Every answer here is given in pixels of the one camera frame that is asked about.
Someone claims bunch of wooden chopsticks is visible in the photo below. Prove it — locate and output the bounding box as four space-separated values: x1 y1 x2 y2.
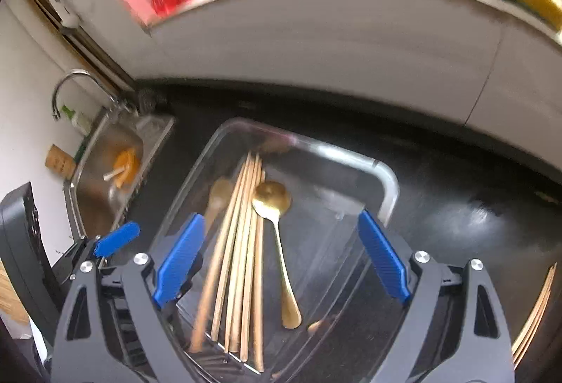
189 151 267 372

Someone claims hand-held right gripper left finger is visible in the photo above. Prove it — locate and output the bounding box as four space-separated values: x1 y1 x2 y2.
50 213 207 383

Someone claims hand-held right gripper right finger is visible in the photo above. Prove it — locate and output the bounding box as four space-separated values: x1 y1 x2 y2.
357 210 515 383

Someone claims clear plastic container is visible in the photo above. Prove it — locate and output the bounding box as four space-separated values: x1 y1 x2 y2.
147 117 400 383

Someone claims thin bamboo chopstick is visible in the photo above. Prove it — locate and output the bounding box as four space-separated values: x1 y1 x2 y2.
513 275 556 359
511 262 557 351
515 289 553 368

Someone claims orange bowl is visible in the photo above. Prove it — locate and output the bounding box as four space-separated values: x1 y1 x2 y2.
103 147 142 191

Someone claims steel sink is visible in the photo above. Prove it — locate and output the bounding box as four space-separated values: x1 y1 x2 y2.
64 113 175 237

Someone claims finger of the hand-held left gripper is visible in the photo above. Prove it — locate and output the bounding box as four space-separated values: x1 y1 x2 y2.
173 251 206 307
53 222 141 278

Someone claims wooden spoon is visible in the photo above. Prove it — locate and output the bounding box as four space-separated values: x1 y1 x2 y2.
200 178 236 243

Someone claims green white bottle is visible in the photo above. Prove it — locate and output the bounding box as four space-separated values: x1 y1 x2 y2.
61 104 93 136

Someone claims gold metal spoon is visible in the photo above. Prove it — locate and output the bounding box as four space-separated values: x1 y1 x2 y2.
251 181 303 330

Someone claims chrome faucet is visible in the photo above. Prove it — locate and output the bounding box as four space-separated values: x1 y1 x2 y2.
52 69 132 121

